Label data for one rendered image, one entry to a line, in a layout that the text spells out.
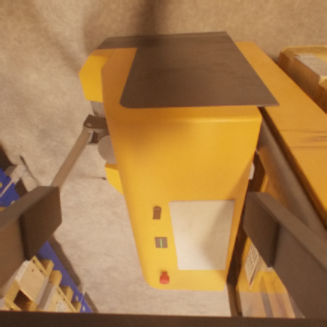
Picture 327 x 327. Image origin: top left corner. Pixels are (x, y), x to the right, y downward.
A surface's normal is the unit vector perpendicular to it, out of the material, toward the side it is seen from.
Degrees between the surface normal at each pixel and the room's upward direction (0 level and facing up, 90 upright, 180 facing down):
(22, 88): 0
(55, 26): 0
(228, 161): 0
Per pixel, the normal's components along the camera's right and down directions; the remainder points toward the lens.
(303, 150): -0.06, -0.78
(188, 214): -0.06, 0.63
